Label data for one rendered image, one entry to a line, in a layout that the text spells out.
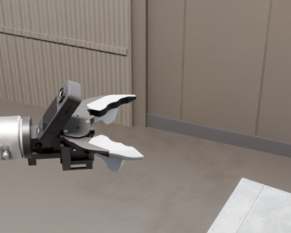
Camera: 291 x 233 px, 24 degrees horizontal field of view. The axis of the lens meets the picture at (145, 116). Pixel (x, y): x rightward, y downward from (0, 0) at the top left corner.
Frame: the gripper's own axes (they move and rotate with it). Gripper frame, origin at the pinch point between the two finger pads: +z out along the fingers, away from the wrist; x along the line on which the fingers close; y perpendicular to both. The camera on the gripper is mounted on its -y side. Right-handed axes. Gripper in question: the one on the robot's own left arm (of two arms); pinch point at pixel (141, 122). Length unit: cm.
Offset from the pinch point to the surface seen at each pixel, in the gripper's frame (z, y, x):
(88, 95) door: -9, 159, -191
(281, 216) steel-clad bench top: 44, 71, -33
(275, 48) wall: 79, 109, -161
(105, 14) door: 1, 108, -193
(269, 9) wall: 74, 90, -165
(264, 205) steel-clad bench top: 40, 71, -38
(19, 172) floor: -45, 167, -146
